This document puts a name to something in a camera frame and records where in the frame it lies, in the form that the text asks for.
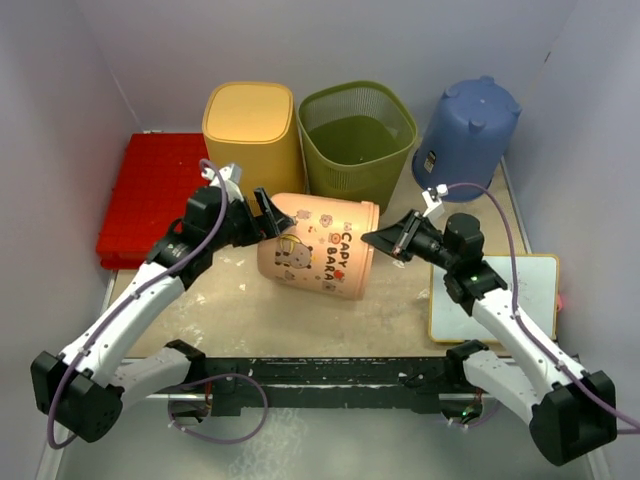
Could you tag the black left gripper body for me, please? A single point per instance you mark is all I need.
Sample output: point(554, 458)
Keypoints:
point(242, 227)

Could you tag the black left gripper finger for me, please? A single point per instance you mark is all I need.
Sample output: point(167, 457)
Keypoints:
point(277, 224)
point(269, 211)

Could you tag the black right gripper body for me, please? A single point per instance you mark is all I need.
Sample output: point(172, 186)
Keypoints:
point(426, 245)

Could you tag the pink bin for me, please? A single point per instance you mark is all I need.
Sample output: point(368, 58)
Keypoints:
point(323, 251)

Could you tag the yellow ribbed waste basket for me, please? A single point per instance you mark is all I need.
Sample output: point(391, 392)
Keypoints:
point(254, 125)

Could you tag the red plastic tray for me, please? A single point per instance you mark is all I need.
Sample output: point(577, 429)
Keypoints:
point(158, 174)

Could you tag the blue plastic bucket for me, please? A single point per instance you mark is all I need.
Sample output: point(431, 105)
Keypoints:
point(466, 137)

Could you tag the olive green ribbed bin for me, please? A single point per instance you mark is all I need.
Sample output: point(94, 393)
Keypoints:
point(356, 138)

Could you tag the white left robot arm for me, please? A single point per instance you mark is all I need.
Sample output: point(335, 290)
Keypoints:
point(85, 388)

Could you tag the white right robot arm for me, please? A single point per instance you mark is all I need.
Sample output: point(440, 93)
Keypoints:
point(566, 408)

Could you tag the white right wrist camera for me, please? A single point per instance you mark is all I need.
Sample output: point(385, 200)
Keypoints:
point(433, 199)

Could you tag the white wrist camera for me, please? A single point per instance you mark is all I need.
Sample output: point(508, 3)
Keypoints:
point(433, 199)
point(229, 176)

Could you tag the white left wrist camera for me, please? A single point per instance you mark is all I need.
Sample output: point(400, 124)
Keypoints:
point(229, 176)

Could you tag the small whiteboard with orange frame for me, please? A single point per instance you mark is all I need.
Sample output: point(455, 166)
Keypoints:
point(538, 277)

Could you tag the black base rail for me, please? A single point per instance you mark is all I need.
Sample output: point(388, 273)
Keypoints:
point(417, 384)

